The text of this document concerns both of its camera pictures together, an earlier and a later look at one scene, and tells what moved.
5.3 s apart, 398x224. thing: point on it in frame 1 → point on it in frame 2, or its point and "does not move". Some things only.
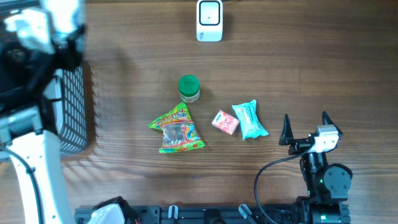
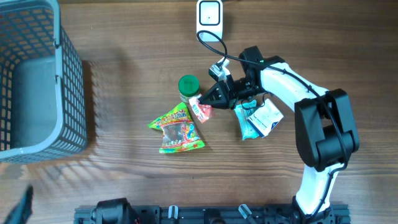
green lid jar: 189,88 does not move
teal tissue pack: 250,126 does not move
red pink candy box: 225,121 → 202,112
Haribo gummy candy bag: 179,132 does not move
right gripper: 287,138 → 227,93
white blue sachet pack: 63,14 → 265,118
